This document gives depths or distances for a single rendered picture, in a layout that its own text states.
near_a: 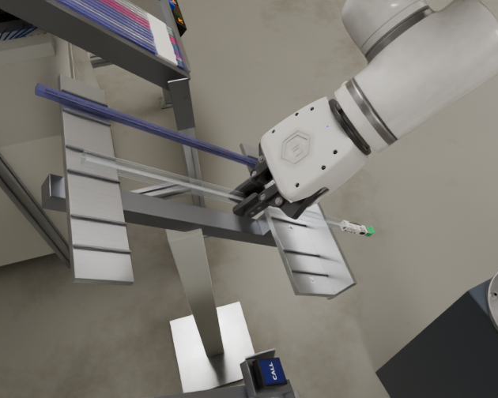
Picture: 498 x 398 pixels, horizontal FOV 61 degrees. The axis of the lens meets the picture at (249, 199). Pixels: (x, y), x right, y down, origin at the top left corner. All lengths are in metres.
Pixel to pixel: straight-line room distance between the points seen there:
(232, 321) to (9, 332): 0.76
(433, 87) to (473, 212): 1.50
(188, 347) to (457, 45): 1.26
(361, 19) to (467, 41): 0.10
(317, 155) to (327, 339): 1.12
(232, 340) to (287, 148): 1.08
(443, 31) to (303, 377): 1.21
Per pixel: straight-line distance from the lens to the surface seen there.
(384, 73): 0.46
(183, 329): 1.52
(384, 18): 0.47
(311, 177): 0.46
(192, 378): 1.48
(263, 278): 1.58
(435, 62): 0.45
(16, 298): 1.76
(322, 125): 0.48
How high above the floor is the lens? 1.45
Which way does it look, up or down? 56 degrees down
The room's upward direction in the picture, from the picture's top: straight up
